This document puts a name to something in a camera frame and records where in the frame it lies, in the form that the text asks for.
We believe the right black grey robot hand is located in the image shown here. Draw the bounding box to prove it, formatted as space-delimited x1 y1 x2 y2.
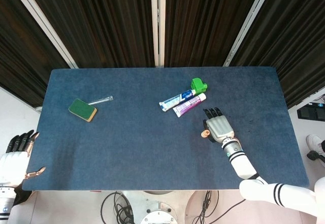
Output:
202 107 235 144

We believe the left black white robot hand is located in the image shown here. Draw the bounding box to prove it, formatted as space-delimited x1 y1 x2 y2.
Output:
0 130 46 187

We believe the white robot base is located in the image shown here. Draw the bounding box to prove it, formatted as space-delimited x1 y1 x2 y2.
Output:
121 190 220 224

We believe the black cloth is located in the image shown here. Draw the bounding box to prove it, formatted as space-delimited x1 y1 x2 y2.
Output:
12 187 34 206

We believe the purple white toothpaste tube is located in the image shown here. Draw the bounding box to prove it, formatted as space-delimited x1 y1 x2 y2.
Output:
172 93 207 118

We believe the green plastic block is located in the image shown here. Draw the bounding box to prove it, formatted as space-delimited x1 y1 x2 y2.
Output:
190 78 208 94

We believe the blue white toothpaste tube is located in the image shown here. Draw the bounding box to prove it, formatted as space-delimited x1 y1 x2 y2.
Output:
159 89 197 112

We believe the green yellow sponge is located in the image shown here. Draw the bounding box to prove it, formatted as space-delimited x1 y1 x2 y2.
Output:
68 98 98 122

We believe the black device with blue sticker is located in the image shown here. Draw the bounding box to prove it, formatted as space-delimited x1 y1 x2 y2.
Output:
297 102 325 122

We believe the white shoe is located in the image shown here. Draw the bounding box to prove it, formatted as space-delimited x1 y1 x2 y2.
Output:
306 134 325 156

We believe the dark brown curtain panel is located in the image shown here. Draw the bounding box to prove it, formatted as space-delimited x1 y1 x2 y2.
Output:
22 0 155 69
232 0 325 109
0 0 71 108
165 0 265 67

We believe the clear plastic tube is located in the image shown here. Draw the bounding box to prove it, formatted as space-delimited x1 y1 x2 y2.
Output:
87 95 114 106

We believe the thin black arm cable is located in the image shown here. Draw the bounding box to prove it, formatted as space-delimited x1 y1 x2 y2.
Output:
211 199 246 219

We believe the white frame post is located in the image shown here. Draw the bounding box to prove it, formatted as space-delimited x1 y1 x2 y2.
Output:
6 0 78 69
223 0 274 67
150 0 167 69

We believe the black cable bundle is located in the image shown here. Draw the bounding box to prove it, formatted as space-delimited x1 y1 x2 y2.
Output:
101 192 135 224

